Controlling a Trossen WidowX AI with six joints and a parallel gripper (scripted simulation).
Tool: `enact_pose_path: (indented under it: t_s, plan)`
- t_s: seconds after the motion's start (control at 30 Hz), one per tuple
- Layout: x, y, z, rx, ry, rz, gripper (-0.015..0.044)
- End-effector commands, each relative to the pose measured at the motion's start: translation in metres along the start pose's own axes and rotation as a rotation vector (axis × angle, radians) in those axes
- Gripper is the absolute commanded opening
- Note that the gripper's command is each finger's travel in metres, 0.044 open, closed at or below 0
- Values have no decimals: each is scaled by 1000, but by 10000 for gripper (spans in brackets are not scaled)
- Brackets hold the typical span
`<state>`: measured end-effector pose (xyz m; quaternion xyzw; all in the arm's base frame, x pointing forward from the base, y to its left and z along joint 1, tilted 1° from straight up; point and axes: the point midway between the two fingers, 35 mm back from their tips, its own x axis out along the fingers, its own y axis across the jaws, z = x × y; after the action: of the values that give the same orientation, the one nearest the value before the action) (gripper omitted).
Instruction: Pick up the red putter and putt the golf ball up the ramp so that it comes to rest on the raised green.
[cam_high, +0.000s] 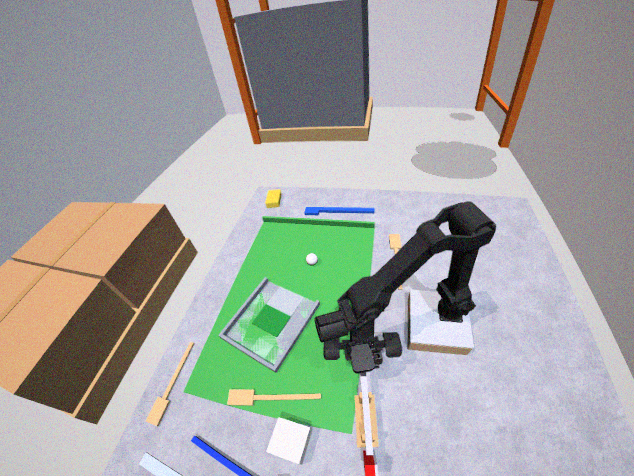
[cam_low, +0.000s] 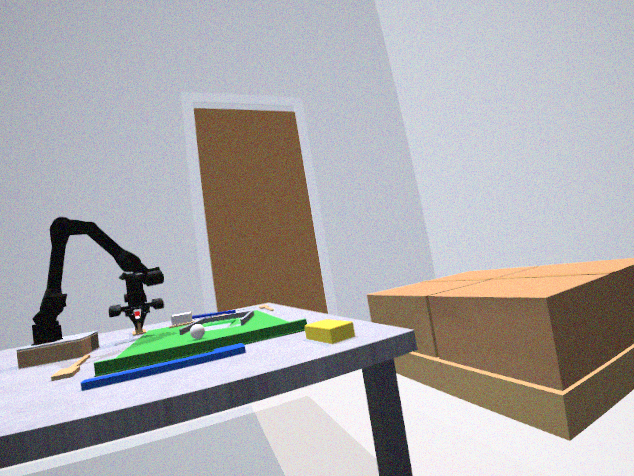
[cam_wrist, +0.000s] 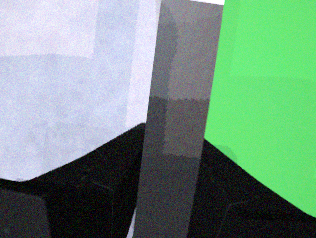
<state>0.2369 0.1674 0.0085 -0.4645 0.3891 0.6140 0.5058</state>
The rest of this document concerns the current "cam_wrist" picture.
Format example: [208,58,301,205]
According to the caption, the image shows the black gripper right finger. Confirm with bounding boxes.
[187,139,316,238]

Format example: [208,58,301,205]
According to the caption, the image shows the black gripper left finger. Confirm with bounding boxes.
[0,122,145,238]

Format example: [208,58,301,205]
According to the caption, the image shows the green putting mat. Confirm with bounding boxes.
[204,0,316,217]

